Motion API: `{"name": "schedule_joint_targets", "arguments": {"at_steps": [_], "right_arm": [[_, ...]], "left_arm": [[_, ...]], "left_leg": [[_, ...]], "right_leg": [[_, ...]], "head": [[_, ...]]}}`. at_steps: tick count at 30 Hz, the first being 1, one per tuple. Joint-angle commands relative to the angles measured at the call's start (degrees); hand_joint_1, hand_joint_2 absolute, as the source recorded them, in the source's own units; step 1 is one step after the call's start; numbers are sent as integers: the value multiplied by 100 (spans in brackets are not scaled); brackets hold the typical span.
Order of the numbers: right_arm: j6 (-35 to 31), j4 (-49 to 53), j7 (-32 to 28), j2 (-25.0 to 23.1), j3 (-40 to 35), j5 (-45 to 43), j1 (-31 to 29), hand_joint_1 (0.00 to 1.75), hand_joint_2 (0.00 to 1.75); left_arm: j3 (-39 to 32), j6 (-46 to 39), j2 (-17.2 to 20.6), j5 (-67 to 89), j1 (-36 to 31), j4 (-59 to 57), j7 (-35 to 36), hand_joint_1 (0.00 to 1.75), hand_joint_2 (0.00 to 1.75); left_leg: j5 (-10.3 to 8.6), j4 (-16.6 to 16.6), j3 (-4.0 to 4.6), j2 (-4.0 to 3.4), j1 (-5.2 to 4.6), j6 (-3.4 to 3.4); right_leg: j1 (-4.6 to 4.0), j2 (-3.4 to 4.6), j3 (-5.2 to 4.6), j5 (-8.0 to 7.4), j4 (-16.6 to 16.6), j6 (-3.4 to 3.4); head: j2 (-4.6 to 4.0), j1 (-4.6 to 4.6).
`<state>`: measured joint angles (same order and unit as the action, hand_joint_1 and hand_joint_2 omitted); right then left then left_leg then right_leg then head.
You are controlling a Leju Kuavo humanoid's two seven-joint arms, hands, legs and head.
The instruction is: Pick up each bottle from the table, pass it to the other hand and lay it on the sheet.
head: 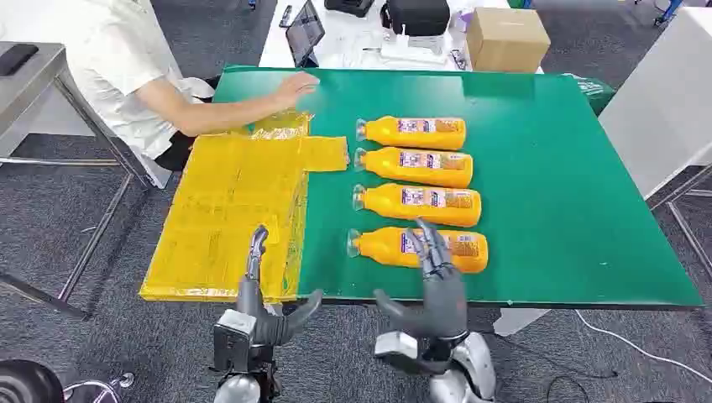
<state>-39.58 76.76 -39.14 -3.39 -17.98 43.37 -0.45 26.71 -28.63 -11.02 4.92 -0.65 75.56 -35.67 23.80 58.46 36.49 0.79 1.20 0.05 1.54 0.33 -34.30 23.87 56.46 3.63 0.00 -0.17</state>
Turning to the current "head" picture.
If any person's hand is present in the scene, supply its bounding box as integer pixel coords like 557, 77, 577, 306
272, 71, 322, 110

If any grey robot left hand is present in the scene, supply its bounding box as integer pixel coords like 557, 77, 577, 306
237, 224, 324, 348

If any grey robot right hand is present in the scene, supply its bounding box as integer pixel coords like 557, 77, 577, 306
374, 217, 470, 342

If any orange drink bottle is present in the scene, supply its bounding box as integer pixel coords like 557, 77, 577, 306
355, 115, 467, 152
353, 146, 474, 190
352, 182, 483, 228
346, 225, 490, 275

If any yellow plastic sheet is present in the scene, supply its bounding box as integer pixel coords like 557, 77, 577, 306
139, 111, 350, 304

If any black tablet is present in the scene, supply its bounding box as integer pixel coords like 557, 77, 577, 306
285, 0, 327, 69

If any white table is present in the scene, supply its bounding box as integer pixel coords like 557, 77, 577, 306
598, 6, 712, 280
258, 0, 544, 74

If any black case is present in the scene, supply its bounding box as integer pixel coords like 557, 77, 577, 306
324, 0, 376, 18

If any black bag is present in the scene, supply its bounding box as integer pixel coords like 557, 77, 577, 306
380, 0, 452, 38

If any green table mat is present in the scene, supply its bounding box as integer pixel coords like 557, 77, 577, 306
212, 65, 705, 309

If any person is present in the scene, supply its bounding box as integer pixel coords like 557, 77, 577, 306
64, 0, 223, 175

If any brown cardboard box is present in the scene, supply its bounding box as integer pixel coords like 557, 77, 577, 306
466, 7, 552, 75

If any steel table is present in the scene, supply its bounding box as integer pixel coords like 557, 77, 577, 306
0, 41, 152, 322

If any green bag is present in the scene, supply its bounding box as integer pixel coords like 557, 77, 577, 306
564, 72, 616, 117

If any black phone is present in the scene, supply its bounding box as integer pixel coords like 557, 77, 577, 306
0, 43, 40, 77

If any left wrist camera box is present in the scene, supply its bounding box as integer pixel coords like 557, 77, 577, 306
213, 309, 258, 373

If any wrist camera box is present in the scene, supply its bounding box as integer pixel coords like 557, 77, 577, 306
374, 331, 421, 374
213, 309, 258, 373

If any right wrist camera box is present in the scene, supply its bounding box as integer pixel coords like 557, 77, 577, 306
374, 331, 421, 374

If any black cable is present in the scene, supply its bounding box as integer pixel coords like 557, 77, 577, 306
495, 333, 620, 403

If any white cable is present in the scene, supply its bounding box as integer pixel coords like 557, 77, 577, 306
573, 309, 712, 386

